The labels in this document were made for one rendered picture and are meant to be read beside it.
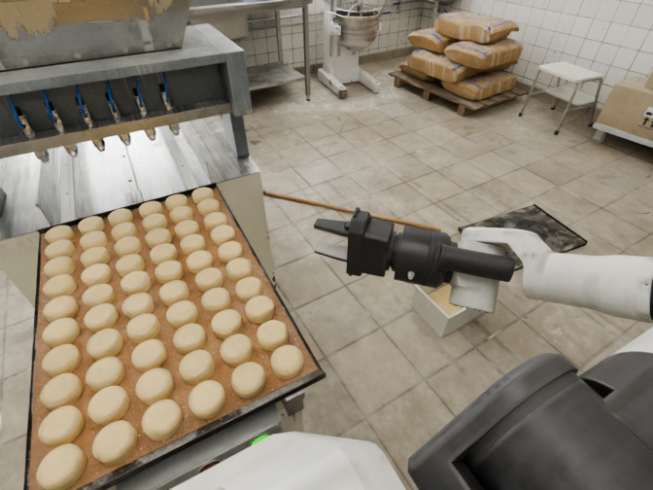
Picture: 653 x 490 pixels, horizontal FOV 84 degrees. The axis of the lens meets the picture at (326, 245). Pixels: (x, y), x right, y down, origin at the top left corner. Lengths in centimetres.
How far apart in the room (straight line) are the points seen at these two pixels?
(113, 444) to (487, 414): 48
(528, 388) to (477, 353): 156
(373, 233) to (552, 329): 156
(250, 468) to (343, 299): 164
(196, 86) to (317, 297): 114
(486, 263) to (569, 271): 9
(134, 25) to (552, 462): 102
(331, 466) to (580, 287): 39
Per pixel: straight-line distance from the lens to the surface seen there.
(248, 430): 65
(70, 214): 106
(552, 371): 25
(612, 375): 30
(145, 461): 60
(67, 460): 62
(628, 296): 51
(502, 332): 191
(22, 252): 122
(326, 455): 21
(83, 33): 104
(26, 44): 106
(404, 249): 55
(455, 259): 53
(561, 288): 53
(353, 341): 171
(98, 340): 71
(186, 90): 111
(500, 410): 24
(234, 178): 115
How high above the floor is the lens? 143
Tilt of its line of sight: 42 degrees down
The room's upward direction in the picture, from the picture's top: straight up
